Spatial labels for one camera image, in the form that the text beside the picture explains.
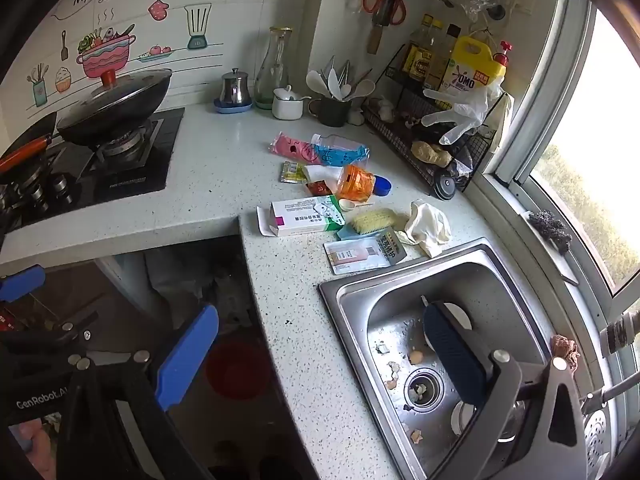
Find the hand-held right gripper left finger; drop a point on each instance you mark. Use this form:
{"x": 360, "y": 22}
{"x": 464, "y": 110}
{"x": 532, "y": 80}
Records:
{"x": 187, "y": 355}

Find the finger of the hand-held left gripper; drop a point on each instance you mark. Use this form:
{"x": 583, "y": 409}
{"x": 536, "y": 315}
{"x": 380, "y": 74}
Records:
{"x": 55, "y": 337}
{"x": 20, "y": 282}

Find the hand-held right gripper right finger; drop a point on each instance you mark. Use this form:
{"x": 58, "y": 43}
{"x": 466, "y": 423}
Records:
{"x": 455, "y": 355}

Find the red bucket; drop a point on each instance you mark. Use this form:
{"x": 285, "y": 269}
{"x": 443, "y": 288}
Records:
{"x": 230, "y": 375}

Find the white cloth rag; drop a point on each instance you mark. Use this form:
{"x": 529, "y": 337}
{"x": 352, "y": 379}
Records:
{"x": 425, "y": 225}

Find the pink and grey shampoo sachet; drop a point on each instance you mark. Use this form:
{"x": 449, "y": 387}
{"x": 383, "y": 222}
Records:
{"x": 350, "y": 257}

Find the yellow bristle scrub brush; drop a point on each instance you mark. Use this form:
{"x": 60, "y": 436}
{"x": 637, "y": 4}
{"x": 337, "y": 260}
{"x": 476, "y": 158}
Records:
{"x": 367, "y": 220}

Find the white green medicine box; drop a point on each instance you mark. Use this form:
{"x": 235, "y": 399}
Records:
{"x": 300, "y": 217}

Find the white plastic spoon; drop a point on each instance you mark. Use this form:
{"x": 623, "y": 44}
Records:
{"x": 346, "y": 204}

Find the yellow sachet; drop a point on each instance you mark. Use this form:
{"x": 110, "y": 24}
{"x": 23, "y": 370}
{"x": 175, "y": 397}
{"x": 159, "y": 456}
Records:
{"x": 290, "y": 172}

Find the red sachet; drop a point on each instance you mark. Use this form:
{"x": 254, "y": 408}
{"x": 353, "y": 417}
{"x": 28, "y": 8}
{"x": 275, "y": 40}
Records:
{"x": 318, "y": 189}

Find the white paper towel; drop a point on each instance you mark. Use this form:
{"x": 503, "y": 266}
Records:
{"x": 317, "y": 174}

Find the pink and blue plastic bag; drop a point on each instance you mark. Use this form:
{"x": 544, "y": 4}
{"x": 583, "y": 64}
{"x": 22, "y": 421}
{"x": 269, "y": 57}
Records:
{"x": 290, "y": 146}

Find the clear plastic bottle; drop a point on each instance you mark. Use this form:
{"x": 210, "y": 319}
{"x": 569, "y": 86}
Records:
{"x": 330, "y": 140}

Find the person's left hand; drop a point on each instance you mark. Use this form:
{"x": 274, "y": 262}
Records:
{"x": 27, "y": 442}

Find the eggshell pieces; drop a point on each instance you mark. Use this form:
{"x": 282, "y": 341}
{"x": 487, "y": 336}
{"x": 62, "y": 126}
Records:
{"x": 415, "y": 357}

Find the white plate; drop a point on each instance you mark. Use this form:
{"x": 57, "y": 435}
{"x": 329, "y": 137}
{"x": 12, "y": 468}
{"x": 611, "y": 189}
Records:
{"x": 460, "y": 314}

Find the sink drain strainer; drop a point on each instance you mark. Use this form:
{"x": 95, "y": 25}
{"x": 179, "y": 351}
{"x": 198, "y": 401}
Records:
{"x": 422, "y": 392}

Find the steel cup in sink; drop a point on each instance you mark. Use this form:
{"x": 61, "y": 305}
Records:
{"x": 462, "y": 417}

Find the steel sink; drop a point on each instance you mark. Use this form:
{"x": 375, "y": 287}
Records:
{"x": 400, "y": 320}

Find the brown dishcloth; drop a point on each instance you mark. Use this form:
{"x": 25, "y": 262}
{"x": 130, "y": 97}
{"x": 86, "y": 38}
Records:
{"x": 565, "y": 347}

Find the steel wool scourer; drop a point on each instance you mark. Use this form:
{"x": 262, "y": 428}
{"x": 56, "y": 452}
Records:
{"x": 550, "y": 230}

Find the metal colander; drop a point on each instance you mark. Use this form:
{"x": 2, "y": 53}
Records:
{"x": 597, "y": 435}

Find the steel faucet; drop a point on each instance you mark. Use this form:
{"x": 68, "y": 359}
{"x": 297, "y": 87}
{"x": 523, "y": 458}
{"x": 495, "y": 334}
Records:
{"x": 620, "y": 335}

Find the black gas stove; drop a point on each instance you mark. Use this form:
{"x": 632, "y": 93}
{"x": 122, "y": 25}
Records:
{"x": 145, "y": 170}

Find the black round disc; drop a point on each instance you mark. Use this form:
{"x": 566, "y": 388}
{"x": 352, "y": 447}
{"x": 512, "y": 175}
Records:
{"x": 445, "y": 186}

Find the blue oval cap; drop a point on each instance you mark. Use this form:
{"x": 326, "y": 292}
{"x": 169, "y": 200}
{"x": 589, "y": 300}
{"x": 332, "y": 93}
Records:
{"x": 382, "y": 186}

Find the black wok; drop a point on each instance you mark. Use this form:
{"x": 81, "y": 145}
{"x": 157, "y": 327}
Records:
{"x": 130, "y": 117}

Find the ginger root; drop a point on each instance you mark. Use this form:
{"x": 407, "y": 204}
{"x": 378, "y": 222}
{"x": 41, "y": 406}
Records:
{"x": 430, "y": 152}

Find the glass lid red knob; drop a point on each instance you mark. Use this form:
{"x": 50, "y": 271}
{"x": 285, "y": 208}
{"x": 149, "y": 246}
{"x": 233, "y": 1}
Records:
{"x": 115, "y": 91}

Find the clear plastic glove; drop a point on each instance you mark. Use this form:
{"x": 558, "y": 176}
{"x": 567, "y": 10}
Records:
{"x": 460, "y": 112}

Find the cream rubber glove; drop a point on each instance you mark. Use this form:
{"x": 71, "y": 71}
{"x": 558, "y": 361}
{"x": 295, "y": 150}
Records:
{"x": 505, "y": 115}

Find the blue saucer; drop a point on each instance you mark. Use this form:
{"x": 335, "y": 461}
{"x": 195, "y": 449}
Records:
{"x": 232, "y": 109}

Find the garlic bulb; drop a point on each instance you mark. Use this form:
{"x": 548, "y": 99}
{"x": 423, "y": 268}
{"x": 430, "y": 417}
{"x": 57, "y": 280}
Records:
{"x": 356, "y": 116}
{"x": 385, "y": 108}

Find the white condiment jar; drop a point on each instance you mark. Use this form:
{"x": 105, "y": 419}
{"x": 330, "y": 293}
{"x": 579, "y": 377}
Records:
{"x": 287, "y": 107}

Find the dark utensil mug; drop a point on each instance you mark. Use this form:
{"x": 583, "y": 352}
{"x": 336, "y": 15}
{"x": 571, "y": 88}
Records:
{"x": 334, "y": 112}

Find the steel canister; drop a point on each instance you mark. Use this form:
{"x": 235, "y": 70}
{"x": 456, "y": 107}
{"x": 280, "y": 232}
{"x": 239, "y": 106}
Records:
{"x": 235, "y": 87}

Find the yellow detergent bottle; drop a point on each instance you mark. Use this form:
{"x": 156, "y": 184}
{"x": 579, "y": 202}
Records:
{"x": 472, "y": 60}

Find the glass carafe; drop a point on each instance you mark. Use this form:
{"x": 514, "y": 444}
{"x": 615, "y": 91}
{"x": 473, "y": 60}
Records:
{"x": 272, "y": 70}

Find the bunch of white spoons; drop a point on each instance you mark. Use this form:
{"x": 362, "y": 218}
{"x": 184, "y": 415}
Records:
{"x": 316, "y": 82}

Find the kitchen wall sticker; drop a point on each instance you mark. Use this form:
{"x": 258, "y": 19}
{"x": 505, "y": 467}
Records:
{"x": 107, "y": 60}

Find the window frame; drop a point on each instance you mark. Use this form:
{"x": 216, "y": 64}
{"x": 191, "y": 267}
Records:
{"x": 560, "y": 85}

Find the wall switch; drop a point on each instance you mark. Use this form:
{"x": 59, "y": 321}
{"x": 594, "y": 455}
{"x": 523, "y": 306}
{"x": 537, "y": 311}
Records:
{"x": 522, "y": 1}

